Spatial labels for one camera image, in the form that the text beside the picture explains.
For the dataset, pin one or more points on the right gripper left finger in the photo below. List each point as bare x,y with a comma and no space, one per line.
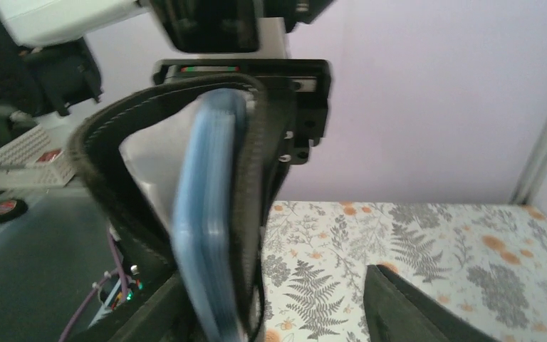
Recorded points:
159,312

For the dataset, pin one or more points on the floral table mat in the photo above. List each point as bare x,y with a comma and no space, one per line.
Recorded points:
485,263

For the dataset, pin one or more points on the black leather card holder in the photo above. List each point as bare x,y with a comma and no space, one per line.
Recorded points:
186,173

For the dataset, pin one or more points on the black tape roll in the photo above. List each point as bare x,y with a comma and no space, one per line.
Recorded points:
11,209

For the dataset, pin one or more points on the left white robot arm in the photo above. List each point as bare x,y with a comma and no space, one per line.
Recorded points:
46,65

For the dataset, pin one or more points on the white perforated basket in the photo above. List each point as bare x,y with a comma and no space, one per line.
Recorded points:
33,160

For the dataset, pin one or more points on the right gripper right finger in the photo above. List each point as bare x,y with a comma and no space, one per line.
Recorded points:
396,311

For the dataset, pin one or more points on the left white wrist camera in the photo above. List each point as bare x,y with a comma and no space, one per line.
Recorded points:
241,29

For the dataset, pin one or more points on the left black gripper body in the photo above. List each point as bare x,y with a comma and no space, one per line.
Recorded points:
298,88

